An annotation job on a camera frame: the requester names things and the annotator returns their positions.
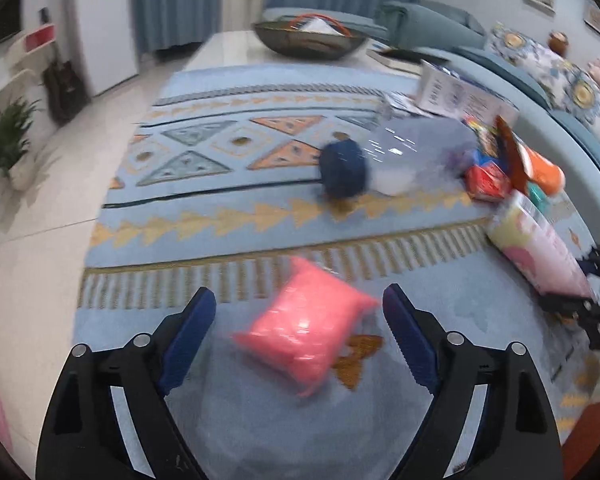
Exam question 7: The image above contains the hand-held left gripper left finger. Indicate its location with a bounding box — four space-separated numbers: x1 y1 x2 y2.
35 287 217 480

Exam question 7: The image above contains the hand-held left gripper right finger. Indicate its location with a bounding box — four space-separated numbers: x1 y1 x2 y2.
382 284 565 480

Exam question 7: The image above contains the pink yellow packet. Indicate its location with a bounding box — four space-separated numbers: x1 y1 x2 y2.
485 190 595 302

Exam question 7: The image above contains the pink plastic packet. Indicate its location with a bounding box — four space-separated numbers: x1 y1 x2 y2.
231 256 381 398

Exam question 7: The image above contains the red snack packet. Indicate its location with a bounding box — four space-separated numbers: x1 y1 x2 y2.
464 162 512 203

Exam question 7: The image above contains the clear plastic jar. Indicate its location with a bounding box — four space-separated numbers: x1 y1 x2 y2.
319 120 476 202

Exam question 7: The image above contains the teal small packet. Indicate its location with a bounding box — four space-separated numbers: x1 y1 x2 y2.
526 184 551 213

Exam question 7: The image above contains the patterned blue table cloth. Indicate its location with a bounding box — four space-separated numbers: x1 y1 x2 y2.
75 67 600 480

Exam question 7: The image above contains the reddish brown object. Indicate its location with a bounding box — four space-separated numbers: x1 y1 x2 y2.
562 400 600 480

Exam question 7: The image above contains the dark red flat packet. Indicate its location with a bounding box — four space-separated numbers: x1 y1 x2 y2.
495 115 528 196

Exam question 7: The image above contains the floral cushion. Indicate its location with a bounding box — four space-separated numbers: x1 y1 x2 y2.
487 22 570 103
552 60 600 161

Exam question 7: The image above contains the colourful snack packet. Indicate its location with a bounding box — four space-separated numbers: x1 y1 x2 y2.
464 116 501 166

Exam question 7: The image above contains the white printed carton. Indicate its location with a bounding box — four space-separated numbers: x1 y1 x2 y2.
414 59 521 126

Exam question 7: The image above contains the white paper leaflet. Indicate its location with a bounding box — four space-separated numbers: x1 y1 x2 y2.
382 91 431 117

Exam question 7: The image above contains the green potted plant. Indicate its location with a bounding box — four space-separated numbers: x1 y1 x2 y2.
0 99 43 192

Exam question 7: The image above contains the dark flat book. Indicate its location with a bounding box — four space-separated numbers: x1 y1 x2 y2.
367 47 451 74

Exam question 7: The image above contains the dark brown guitar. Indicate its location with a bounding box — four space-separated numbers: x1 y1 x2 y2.
41 42 89 122

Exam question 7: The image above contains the coffee table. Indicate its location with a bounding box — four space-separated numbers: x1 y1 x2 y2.
184 30 431 78

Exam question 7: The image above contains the teal sofa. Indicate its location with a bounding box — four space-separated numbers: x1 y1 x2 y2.
262 0 600 241

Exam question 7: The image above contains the dark round bowl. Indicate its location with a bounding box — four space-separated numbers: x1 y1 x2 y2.
251 12 368 59

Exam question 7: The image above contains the red box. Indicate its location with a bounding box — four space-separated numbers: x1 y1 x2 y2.
25 26 57 54

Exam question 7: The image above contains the white wall shelf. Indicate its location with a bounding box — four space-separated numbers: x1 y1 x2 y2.
0 25 59 111

